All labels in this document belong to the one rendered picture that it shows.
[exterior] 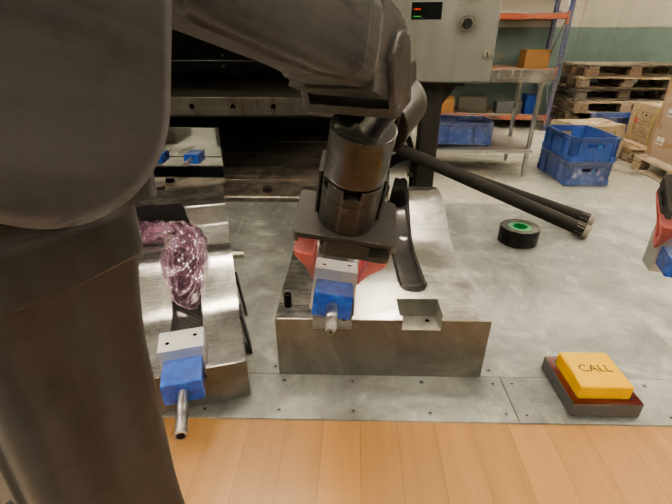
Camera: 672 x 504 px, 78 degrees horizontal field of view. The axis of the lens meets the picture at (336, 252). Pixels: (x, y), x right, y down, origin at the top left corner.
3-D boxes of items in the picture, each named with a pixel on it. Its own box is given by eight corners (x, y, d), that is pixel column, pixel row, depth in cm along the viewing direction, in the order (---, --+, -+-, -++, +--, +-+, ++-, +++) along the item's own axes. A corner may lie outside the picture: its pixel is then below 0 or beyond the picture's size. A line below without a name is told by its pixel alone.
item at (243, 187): (379, 217, 120) (380, 193, 116) (-60, 213, 122) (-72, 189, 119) (366, 147, 194) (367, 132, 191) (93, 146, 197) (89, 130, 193)
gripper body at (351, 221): (300, 201, 45) (304, 143, 40) (392, 215, 46) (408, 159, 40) (291, 244, 41) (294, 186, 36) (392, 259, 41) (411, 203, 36)
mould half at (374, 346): (480, 377, 53) (499, 289, 47) (279, 374, 54) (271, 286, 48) (419, 222, 98) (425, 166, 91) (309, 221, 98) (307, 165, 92)
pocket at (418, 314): (441, 344, 51) (444, 320, 49) (398, 344, 51) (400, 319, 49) (434, 322, 55) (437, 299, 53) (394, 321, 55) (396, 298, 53)
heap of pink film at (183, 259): (213, 306, 57) (205, 257, 54) (69, 329, 53) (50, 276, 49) (210, 231, 79) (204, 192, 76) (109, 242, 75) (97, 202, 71)
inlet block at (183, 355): (212, 448, 41) (203, 410, 38) (158, 461, 40) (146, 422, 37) (210, 360, 52) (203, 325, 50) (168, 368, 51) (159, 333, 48)
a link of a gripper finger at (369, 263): (319, 253, 52) (327, 195, 45) (375, 261, 52) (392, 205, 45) (312, 297, 47) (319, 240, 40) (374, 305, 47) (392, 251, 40)
